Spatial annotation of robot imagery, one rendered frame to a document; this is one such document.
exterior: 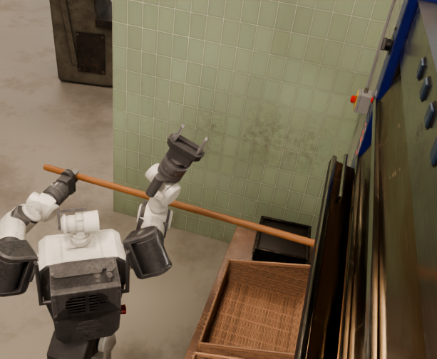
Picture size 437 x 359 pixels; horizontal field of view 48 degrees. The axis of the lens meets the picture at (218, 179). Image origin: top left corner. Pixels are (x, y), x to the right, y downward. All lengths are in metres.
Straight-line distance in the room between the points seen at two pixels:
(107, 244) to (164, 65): 1.80
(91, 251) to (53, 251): 0.12
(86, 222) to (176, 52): 1.80
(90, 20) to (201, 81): 2.72
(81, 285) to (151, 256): 0.26
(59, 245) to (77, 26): 4.31
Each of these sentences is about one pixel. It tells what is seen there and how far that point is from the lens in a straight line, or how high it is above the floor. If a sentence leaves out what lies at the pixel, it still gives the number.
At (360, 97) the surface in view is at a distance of 2.66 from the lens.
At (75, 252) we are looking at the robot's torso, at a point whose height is 1.39.
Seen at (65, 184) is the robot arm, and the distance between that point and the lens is 2.20.
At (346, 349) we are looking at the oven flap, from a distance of 1.36.
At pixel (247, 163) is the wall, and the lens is 3.34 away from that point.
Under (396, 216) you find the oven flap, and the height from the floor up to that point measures 1.79.
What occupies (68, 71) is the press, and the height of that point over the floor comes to 0.15.
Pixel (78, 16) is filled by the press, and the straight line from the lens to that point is 5.72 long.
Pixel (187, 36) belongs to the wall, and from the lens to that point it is 3.10.
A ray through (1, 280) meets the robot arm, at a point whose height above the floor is 1.34.
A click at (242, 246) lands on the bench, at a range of 2.89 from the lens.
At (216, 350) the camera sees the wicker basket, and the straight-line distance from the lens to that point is 2.21.
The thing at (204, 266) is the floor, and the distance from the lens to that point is 3.56.
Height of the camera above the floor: 2.49
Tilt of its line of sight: 34 degrees down
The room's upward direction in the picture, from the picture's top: 8 degrees clockwise
